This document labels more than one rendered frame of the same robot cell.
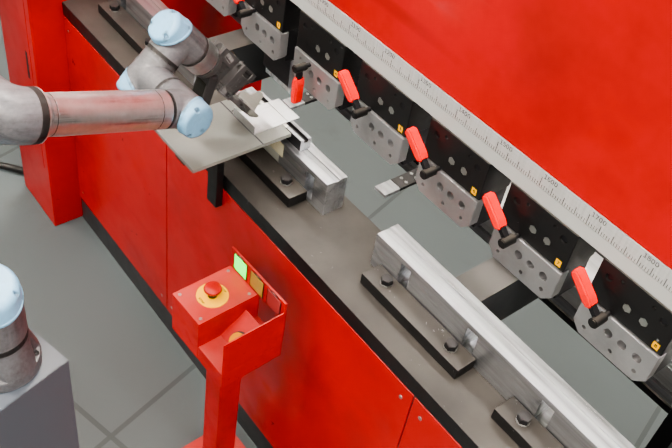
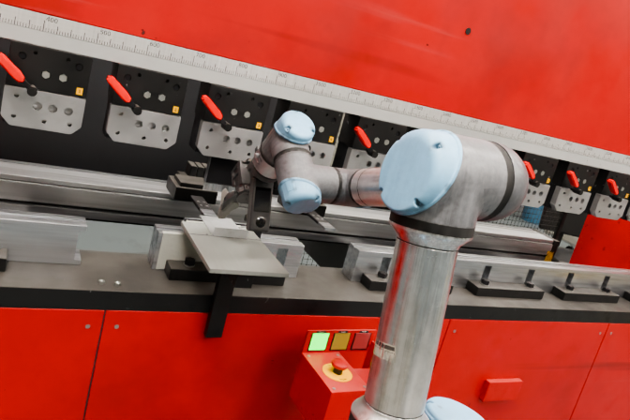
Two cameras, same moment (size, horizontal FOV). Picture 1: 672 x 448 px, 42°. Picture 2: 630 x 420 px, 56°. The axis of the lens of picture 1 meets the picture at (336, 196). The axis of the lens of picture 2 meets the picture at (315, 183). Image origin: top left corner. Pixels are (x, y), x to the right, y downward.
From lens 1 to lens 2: 1.98 m
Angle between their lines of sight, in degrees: 70
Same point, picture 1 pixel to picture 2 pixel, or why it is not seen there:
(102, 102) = not seen: hidden behind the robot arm
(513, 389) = (467, 276)
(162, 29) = (306, 127)
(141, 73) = (316, 172)
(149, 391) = not seen: outside the picture
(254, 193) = (260, 292)
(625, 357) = (535, 198)
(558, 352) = not seen: hidden behind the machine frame
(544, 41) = (499, 49)
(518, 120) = (482, 101)
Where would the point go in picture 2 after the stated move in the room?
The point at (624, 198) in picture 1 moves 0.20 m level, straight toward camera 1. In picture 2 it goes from (535, 114) to (604, 133)
